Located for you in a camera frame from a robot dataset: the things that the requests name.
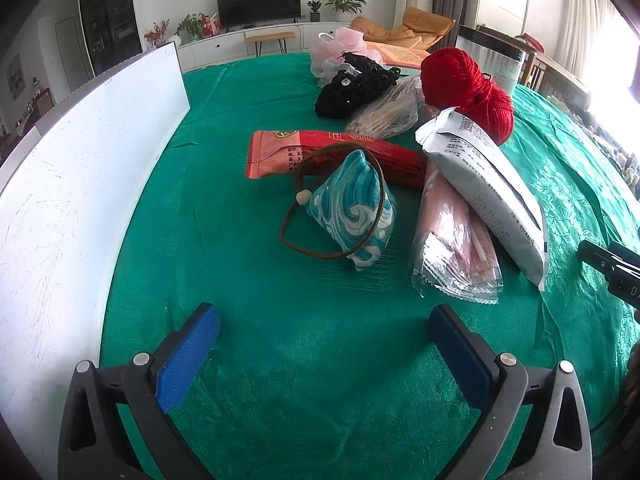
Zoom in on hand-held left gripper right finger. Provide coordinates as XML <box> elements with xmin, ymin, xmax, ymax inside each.
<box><xmin>425</xmin><ymin>304</ymin><xmax>594</xmax><ymax>480</ymax></box>

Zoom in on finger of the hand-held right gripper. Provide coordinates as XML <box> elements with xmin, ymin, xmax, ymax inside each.
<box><xmin>578</xmin><ymin>240</ymin><xmax>623</xmax><ymax>277</ymax></box>

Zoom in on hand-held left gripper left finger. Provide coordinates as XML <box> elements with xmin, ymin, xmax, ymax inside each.
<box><xmin>57</xmin><ymin>302</ymin><xmax>222</xmax><ymax>480</ymax></box>

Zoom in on clear packet with pink contents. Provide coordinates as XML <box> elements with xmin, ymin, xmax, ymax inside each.
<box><xmin>411</xmin><ymin>162</ymin><xmax>503</xmax><ymax>306</ymax></box>

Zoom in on grey foil packet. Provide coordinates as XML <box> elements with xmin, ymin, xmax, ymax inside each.
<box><xmin>414</xmin><ymin>107</ymin><xmax>551</xmax><ymax>292</ymax></box>

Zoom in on red yarn ball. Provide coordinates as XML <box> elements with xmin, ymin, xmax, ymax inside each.
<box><xmin>419</xmin><ymin>47</ymin><xmax>516</xmax><ymax>147</ymax></box>

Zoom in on black crochet bag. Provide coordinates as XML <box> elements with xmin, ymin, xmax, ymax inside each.
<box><xmin>314</xmin><ymin>51</ymin><xmax>401</xmax><ymax>121</ymax></box>

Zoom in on green patterned tablecloth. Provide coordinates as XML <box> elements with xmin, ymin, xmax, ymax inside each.
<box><xmin>97</xmin><ymin>51</ymin><xmax>640</xmax><ymax>480</ymax></box>

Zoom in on clutter of small items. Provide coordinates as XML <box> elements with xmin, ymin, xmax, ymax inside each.
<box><xmin>542</xmin><ymin>92</ymin><xmax>640</xmax><ymax>188</ymax></box>

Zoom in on wooden chair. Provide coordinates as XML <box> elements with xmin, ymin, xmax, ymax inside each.
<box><xmin>476</xmin><ymin>24</ymin><xmax>592</xmax><ymax>108</ymax></box>

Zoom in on blue wave-print fabric pouch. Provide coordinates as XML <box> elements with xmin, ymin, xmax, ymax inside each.
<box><xmin>279</xmin><ymin>142</ymin><xmax>397</xmax><ymax>272</ymax></box>

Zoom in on large white board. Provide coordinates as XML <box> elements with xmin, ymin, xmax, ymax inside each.
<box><xmin>0</xmin><ymin>41</ymin><xmax>192</xmax><ymax>461</ymax></box>

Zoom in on clear jar with black lid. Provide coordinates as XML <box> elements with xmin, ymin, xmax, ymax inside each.
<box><xmin>455</xmin><ymin>25</ymin><xmax>528</xmax><ymax>97</ymax></box>

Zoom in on red cloth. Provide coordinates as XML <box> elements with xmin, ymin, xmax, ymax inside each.
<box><xmin>515</xmin><ymin>33</ymin><xmax>547</xmax><ymax>55</ymax></box>

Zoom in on red snack packet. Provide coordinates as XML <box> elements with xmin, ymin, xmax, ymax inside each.
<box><xmin>245</xmin><ymin>130</ymin><xmax>430</xmax><ymax>191</ymax></box>

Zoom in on sheer white curtain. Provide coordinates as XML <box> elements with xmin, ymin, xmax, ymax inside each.
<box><xmin>552</xmin><ymin>0</ymin><xmax>613</xmax><ymax>78</ymax></box>

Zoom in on clear bag of cotton swabs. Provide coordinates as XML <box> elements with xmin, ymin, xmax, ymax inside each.
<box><xmin>345</xmin><ymin>76</ymin><xmax>426</xmax><ymax>141</ymax></box>

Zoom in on orange open book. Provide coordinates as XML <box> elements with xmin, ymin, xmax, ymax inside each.
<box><xmin>367</xmin><ymin>41</ymin><xmax>432</xmax><ymax>70</ymax></box>

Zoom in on orange lounge chair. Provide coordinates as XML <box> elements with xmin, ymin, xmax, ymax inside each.
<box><xmin>348</xmin><ymin>6</ymin><xmax>457</xmax><ymax>52</ymax></box>

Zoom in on white tv cabinet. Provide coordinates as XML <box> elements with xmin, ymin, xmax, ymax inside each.
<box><xmin>175</xmin><ymin>20</ymin><xmax>353</xmax><ymax>75</ymax></box>

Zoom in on red flower branches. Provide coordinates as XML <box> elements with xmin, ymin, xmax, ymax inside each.
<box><xmin>143</xmin><ymin>20</ymin><xmax>171</xmax><ymax>48</ymax></box>

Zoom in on wooden stool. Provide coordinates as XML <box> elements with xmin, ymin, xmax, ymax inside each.
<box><xmin>243</xmin><ymin>31</ymin><xmax>297</xmax><ymax>57</ymax></box>

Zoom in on pink bath loofah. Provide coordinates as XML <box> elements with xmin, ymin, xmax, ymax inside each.
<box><xmin>309</xmin><ymin>27</ymin><xmax>381</xmax><ymax>81</ymax></box>

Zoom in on black display shelf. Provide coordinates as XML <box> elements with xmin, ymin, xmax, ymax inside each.
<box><xmin>77</xmin><ymin>0</ymin><xmax>144</xmax><ymax>77</ymax></box>

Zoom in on large green potted plant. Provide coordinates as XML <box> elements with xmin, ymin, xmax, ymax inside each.
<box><xmin>324</xmin><ymin>0</ymin><xmax>367</xmax><ymax>15</ymax></box>

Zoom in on black television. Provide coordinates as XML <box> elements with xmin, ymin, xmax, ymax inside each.
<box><xmin>216</xmin><ymin>0</ymin><xmax>302</xmax><ymax>28</ymax></box>

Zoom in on framed wall picture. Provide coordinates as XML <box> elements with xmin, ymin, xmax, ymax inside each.
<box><xmin>6</xmin><ymin>54</ymin><xmax>27</xmax><ymax>102</ymax></box>

